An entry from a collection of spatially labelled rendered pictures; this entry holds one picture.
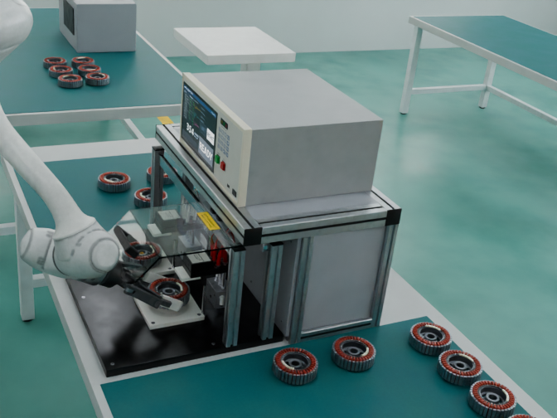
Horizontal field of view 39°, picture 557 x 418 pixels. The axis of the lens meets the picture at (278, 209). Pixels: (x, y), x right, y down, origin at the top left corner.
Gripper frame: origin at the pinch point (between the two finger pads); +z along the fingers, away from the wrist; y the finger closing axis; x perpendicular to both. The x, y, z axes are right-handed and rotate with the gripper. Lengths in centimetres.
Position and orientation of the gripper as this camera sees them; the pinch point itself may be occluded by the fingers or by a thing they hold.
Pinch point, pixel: (167, 292)
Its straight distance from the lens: 211.5
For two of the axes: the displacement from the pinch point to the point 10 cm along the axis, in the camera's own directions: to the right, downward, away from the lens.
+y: 4.3, 4.5, -7.9
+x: 5.4, -8.2, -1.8
